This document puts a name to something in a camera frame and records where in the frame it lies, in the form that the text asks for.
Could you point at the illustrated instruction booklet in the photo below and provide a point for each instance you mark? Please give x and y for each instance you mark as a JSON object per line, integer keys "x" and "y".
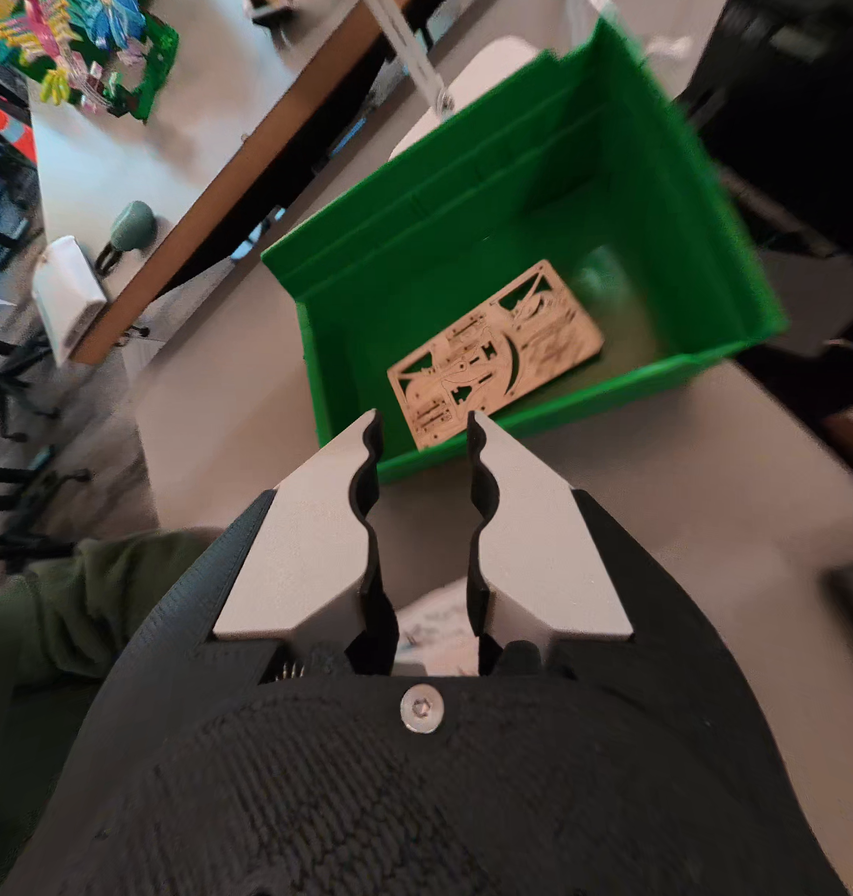
{"x": 433, "y": 630}

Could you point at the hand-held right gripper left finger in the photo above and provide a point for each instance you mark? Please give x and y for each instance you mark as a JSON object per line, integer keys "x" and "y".
{"x": 300, "y": 560}

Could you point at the wooden puzzle sheet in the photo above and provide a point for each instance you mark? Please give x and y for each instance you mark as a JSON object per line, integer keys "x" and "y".
{"x": 559, "y": 343}

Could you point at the green plastic bin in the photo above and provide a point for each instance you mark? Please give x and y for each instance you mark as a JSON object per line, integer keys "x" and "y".
{"x": 468, "y": 231}

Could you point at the wooden-edged table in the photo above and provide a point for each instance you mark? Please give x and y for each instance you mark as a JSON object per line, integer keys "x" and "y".
{"x": 209, "y": 91}

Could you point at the dark green zip jacket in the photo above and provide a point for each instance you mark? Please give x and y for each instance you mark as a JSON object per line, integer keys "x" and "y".
{"x": 62, "y": 616}

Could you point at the white box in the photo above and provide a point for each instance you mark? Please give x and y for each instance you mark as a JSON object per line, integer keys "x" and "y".
{"x": 66, "y": 294}

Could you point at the grey desk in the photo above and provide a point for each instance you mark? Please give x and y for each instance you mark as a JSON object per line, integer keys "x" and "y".
{"x": 678, "y": 490}

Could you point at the teal rounded object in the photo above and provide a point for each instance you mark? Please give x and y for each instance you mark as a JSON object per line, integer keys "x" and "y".
{"x": 132, "y": 224}

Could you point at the black office chair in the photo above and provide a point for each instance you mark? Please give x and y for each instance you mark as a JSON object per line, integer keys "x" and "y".
{"x": 783, "y": 105}

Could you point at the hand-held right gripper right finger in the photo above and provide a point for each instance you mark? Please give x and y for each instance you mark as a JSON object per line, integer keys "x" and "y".
{"x": 545, "y": 560}

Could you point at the colourful plastic toy set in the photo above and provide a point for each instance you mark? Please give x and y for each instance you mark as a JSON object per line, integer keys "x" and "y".
{"x": 69, "y": 49}

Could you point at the orange traffic cone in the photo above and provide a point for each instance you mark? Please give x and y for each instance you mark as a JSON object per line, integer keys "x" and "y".
{"x": 13, "y": 136}

